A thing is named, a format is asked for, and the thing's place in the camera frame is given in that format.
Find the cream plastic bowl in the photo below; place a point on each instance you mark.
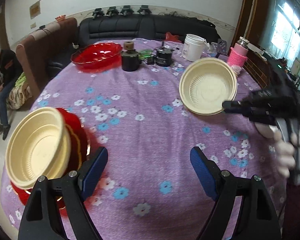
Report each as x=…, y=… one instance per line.
x=206, y=84
x=39, y=146

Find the black leather sofa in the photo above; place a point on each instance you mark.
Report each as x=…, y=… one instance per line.
x=151, y=27

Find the brown sofa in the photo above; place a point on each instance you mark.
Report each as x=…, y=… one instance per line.
x=36, y=49

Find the pink sleeved thermos bottle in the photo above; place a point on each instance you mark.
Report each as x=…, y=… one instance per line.
x=238, y=53

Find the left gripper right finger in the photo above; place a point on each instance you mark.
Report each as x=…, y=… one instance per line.
x=257, y=218

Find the large red scalloped plate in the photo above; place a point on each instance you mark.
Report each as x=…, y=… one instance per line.
x=80, y=149

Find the gloved right hand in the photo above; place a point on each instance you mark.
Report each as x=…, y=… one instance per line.
x=286, y=163

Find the purple floral tablecloth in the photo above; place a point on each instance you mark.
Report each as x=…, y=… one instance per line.
x=149, y=189

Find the white plastic jar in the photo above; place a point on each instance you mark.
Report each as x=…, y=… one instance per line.
x=193, y=47

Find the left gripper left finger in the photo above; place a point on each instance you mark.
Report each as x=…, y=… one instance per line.
x=41, y=218

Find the black cylindrical motor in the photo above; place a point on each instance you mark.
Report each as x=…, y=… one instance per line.
x=130, y=60

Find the wooden sideboard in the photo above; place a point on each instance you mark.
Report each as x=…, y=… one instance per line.
x=260, y=65

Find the seated man in black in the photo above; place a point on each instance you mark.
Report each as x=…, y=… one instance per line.
x=10, y=69

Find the red glass bowl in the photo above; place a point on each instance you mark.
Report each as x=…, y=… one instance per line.
x=96, y=58

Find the wooden spool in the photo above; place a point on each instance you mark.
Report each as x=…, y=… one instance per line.
x=128, y=45

